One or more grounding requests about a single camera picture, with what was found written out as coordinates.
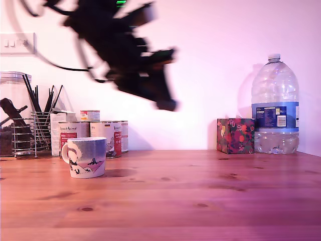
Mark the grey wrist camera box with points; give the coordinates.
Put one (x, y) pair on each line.
(148, 15)

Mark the black chopstick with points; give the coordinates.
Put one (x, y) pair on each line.
(37, 100)
(33, 93)
(30, 93)
(49, 99)
(57, 98)

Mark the small white orange can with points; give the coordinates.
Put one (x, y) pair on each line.
(90, 116)

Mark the white carton box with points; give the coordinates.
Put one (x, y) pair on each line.
(54, 135)

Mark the white wall socket plate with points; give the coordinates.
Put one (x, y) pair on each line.
(17, 49)

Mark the floral patterned box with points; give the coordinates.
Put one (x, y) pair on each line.
(238, 136)

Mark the illustrated white ceramic mug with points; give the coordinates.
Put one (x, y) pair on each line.
(85, 160)

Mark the large clear water bottle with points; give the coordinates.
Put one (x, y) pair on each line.
(275, 100)

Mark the dark wooden kitchen tool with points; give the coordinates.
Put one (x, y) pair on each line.
(13, 113)

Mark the clear storage jar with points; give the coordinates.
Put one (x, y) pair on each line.
(12, 88)

